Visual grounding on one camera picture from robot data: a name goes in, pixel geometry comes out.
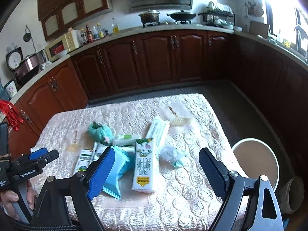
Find dark sauce bottle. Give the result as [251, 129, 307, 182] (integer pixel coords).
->
[86, 25, 93, 43]

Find yellow oil bottle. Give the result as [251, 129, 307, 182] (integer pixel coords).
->
[112, 18, 120, 33]

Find wooden upper cabinets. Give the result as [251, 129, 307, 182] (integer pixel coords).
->
[38, 0, 113, 41]

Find steel cooking pot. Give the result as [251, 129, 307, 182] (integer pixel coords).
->
[139, 9, 160, 26]

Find dark wooden lower cabinets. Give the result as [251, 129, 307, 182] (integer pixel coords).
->
[7, 30, 308, 154]

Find round kitchen scale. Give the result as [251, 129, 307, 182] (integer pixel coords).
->
[6, 47, 23, 72]

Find white plastic bag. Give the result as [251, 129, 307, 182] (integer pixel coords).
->
[159, 146, 189, 168]

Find white round trash bin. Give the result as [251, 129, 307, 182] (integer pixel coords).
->
[232, 138, 280, 191]

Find green white tissue packet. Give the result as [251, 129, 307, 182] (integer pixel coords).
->
[112, 134, 141, 146]

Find pink quilted table cover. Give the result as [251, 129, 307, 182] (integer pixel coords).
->
[31, 93, 245, 230]

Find black dish rack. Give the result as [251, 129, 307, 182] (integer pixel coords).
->
[198, 1, 235, 27]

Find person's left hand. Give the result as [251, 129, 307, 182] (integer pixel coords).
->
[0, 180, 37, 220]

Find black wok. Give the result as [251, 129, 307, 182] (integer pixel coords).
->
[167, 10, 197, 22]

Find blue wet wipes pack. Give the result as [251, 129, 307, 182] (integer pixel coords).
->
[102, 146, 135, 199]

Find clay flower pot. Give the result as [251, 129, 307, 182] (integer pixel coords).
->
[276, 176, 305, 214]

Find green terry cloth rag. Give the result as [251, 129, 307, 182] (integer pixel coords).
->
[88, 121, 114, 146]

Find cardboard box on counter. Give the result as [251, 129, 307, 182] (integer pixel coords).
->
[249, 21, 269, 39]

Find green white milk carton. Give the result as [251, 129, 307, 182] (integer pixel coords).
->
[132, 138, 155, 193]

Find white medicine box rainbow ball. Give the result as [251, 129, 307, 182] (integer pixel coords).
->
[73, 149, 93, 175]

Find red tassel ornament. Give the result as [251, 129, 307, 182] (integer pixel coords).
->
[0, 99, 23, 132]

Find silver rice cooker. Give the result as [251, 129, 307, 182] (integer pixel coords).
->
[14, 54, 40, 86]

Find cream microwave oven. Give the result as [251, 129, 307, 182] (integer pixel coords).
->
[45, 30, 81, 62]

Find white toothpaste box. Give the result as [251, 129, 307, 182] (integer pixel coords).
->
[145, 116, 170, 147]

